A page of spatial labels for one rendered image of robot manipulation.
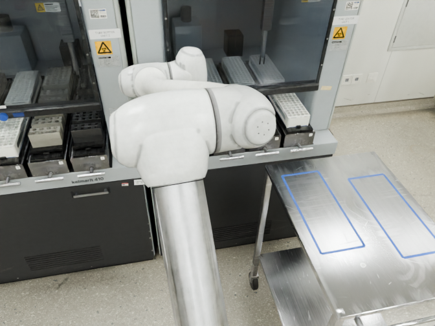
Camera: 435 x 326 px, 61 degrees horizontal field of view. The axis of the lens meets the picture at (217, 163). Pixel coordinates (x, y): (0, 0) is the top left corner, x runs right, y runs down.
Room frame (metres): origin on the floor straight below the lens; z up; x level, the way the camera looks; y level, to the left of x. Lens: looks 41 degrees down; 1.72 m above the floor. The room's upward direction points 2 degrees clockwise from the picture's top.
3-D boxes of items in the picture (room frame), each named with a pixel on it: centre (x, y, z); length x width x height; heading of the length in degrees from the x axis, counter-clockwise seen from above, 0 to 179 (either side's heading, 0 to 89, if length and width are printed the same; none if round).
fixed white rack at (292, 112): (1.44, -0.31, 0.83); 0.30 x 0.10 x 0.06; 13
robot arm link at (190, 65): (1.14, 0.11, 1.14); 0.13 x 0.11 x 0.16; 107
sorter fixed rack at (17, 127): (1.18, 0.83, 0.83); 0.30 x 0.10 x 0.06; 13
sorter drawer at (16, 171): (1.31, 0.86, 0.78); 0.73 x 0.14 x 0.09; 13
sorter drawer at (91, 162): (1.38, 0.56, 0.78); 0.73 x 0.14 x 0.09; 13
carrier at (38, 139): (1.11, 0.66, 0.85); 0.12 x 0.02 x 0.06; 104
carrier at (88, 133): (1.15, 0.51, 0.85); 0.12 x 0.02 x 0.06; 103
